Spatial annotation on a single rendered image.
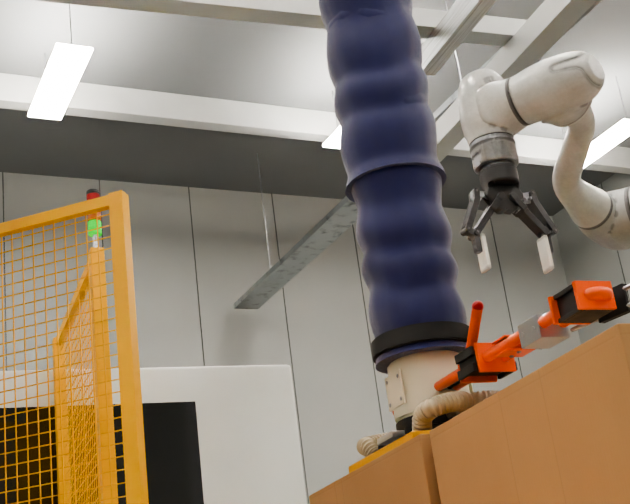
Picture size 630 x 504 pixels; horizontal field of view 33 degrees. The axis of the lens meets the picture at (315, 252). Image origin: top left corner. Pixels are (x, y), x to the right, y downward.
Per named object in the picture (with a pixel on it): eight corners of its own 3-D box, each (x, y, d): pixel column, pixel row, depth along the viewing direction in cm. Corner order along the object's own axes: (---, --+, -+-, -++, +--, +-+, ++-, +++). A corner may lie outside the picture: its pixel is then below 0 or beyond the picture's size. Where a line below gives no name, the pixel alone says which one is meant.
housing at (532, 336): (519, 349, 194) (515, 325, 195) (551, 349, 196) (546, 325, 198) (539, 337, 188) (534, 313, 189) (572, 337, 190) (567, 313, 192)
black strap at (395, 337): (357, 370, 242) (355, 353, 243) (448, 367, 250) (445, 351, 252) (398, 339, 223) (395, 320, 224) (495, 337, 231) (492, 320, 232)
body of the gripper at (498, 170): (506, 178, 215) (515, 220, 211) (469, 176, 212) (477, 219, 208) (525, 161, 208) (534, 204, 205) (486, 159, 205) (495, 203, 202)
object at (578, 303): (552, 325, 182) (546, 297, 184) (589, 324, 185) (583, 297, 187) (580, 308, 175) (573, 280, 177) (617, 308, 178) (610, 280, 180)
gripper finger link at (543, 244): (536, 240, 208) (539, 240, 208) (543, 274, 206) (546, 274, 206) (544, 234, 206) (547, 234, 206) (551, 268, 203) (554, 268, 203)
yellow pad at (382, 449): (348, 475, 238) (345, 453, 239) (389, 472, 241) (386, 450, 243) (413, 440, 208) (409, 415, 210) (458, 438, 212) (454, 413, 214)
